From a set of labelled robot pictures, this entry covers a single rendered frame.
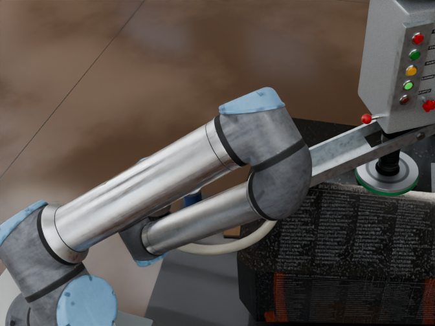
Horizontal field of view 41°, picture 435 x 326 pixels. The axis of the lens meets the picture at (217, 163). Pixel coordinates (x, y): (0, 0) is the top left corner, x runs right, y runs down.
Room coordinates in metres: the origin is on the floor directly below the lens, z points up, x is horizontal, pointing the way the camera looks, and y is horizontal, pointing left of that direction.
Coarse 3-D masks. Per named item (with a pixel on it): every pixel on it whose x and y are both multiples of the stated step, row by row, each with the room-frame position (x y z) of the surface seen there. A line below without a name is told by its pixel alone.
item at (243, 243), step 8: (264, 224) 1.17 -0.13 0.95; (272, 224) 1.17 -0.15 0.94; (256, 232) 1.14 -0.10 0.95; (264, 232) 1.14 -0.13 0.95; (240, 240) 1.11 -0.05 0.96; (248, 240) 1.11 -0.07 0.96; (256, 240) 1.11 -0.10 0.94; (176, 248) 1.10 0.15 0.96; (184, 248) 1.09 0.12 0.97; (192, 248) 1.08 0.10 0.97; (200, 248) 1.08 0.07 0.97; (208, 248) 1.08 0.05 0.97; (216, 248) 1.08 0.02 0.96; (224, 248) 1.08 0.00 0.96; (232, 248) 1.08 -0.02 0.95; (240, 248) 1.09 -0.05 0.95
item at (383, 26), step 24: (384, 0) 1.44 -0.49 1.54; (408, 0) 1.38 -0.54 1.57; (432, 0) 1.37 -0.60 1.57; (384, 24) 1.42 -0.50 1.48; (384, 48) 1.40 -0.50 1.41; (384, 72) 1.38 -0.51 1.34; (432, 72) 1.33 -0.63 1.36; (360, 96) 1.50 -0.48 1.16; (384, 96) 1.36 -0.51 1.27; (432, 96) 1.34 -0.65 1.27; (384, 120) 1.33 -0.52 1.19; (408, 120) 1.32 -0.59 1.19; (432, 120) 1.34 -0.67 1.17
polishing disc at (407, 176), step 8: (400, 152) 1.51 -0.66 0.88; (376, 160) 1.48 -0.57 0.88; (400, 160) 1.47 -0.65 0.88; (408, 160) 1.47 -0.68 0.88; (360, 168) 1.45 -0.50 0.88; (368, 168) 1.44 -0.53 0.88; (400, 168) 1.43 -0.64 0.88; (408, 168) 1.43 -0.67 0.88; (416, 168) 1.42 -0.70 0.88; (360, 176) 1.41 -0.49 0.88; (368, 176) 1.41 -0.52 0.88; (376, 176) 1.40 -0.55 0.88; (384, 176) 1.40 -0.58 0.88; (400, 176) 1.39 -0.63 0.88; (408, 176) 1.39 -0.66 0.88; (416, 176) 1.39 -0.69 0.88; (368, 184) 1.37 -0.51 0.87; (376, 184) 1.36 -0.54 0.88; (384, 184) 1.36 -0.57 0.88; (392, 184) 1.36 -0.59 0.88; (400, 184) 1.35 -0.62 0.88; (408, 184) 1.35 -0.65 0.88; (392, 192) 1.33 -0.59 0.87
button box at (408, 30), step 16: (400, 32) 1.31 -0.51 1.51; (416, 32) 1.30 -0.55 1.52; (400, 48) 1.30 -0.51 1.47; (416, 48) 1.30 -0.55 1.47; (400, 64) 1.29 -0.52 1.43; (416, 64) 1.30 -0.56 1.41; (400, 80) 1.29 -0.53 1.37; (416, 80) 1.30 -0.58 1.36; (400, 96) 1.30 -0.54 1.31; (416, 96) 1.31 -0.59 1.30
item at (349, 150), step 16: (368, 128) 1.47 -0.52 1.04; (432, 128) 1.40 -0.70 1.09; (320, 144) 1.44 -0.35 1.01; (336, 144) 1.45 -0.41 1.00; (352, 144) 1.45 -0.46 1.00; (368, 144) 1.43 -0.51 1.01; (384, 144) 1.37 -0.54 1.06; (400, 144) 1.38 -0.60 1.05; (320, 160) 1.42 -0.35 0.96; (336, 160) 1.40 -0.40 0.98; (352, 160) 1.34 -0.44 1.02; (368, 160) 1.36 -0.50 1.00; (320, 176) 1.32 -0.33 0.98; (336, 176) 1.34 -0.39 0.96
